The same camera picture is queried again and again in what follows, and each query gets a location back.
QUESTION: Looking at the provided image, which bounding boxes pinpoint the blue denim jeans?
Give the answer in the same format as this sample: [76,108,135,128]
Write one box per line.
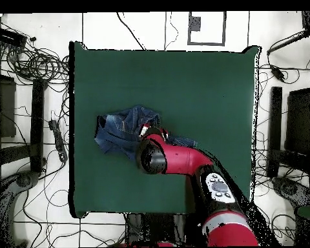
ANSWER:
[94,104,198,161]

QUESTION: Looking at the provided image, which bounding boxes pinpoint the black flat box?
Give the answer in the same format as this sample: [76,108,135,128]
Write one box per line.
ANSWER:
[284,87,310,157]

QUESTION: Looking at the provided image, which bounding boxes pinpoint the dark green table cloth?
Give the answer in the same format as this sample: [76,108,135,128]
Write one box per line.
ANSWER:
[68,41,260,219]

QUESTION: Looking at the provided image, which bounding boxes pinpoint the black power strip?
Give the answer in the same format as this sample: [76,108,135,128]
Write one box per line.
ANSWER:
[48,119,68,163]

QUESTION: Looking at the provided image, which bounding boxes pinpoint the small grey square plate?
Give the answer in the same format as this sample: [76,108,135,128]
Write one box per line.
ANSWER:
[188,15,202,32]

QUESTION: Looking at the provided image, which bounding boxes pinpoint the black grey stand base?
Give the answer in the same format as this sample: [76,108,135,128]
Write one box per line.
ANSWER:
[0,170,40,247]
[272,176,310,207]

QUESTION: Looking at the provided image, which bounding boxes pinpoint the black power adapter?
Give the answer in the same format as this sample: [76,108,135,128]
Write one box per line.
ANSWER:
[269,64,287,81]

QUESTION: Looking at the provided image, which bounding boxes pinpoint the black power box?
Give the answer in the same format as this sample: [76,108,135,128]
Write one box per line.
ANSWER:
[0,26,28,49]

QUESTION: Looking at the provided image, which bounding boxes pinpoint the black rod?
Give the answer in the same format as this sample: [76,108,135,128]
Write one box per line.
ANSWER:
[266,28,310,56]

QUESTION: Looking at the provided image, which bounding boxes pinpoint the grey square frame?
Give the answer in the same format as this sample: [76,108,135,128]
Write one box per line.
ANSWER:
[187,10,227,47]

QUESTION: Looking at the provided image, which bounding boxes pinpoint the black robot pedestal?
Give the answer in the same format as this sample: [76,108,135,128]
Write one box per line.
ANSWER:
[125,212,197,247]

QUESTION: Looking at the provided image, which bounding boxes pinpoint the black stand frame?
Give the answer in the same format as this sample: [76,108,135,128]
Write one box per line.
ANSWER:
[0,77,47,173]
[267,86,310,178]

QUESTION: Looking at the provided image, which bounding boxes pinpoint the tangled black cable bundle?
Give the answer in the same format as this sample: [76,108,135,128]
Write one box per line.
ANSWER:
[5,43,70,86]

